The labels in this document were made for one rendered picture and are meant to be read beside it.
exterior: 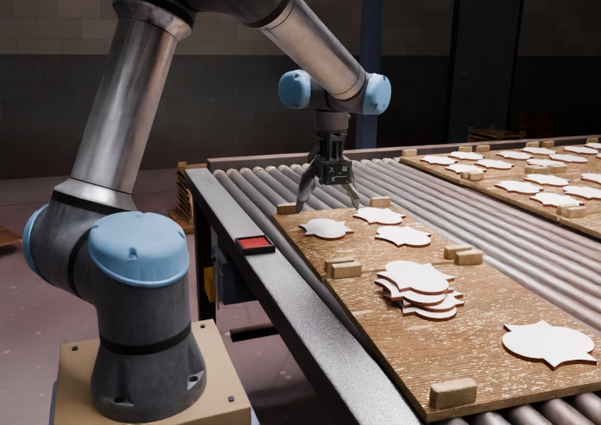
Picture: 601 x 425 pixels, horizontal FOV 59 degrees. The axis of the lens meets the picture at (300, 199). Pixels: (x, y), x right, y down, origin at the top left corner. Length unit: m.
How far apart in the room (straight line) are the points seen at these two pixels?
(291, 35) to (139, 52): 0.22
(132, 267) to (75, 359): 0.27
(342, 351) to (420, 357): 0.12
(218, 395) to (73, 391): 0.19
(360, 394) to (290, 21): 0.53
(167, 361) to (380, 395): 0.29
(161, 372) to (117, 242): 0.17
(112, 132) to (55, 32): 5.30
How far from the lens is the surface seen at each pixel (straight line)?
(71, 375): 0.85
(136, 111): 0.78
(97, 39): 6.06
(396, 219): 1.37
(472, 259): 1.15
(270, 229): 1.35
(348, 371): 0.81
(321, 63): 0.90
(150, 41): 0.80
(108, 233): 0.68
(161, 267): 0.65
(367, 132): 5.60
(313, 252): 1.16
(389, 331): 0.87
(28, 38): 6.08
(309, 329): 0.91
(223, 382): 0.78
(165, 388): 0.72
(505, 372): 0.82
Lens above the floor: 1.37
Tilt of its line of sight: 16 degrees down
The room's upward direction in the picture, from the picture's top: 1 degrees clockwise
